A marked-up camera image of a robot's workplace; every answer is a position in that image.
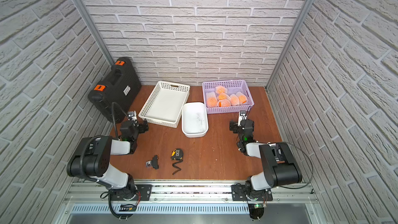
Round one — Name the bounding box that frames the aluminium mounting rail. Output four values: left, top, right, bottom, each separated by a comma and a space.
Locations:
58, 179, 320, 219

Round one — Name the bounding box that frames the yellow black tape measure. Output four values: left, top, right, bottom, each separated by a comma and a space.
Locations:
171, 148, 183, 161

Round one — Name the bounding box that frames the black plastic tool case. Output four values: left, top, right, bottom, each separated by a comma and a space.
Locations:
88, 57, 142, 123

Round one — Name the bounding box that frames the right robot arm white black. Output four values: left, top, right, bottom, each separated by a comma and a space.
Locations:
229, 119, 302, 201

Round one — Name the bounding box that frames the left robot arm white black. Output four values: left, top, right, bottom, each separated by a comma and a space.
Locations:
66, 120, 152, 202

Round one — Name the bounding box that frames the small black gripper part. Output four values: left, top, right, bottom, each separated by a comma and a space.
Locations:
146, 155, 159, 170

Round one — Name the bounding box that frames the white plastic tub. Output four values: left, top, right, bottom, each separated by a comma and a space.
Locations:
182, 102, 209, 138

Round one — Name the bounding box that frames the white perforated plastic basket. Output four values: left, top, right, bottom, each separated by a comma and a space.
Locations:
138, 81, 190, 128

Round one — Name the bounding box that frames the purple perforated plastic basket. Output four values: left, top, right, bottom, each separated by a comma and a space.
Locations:
202, 80, 255, 114

